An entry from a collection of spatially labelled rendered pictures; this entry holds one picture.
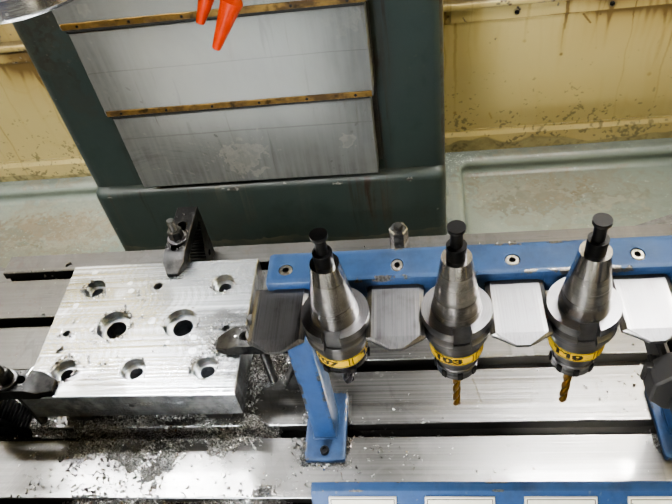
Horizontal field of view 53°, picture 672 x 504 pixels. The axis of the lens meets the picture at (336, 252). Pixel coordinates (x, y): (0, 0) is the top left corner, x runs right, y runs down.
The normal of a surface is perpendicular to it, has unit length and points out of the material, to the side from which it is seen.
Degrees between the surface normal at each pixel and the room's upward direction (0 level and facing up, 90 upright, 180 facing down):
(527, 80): 90
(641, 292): 0
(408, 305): 0
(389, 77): 90
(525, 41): 90
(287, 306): 0
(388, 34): 90
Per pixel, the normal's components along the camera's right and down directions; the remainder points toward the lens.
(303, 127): -0.07, 0.74
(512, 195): -0.13, -0.67
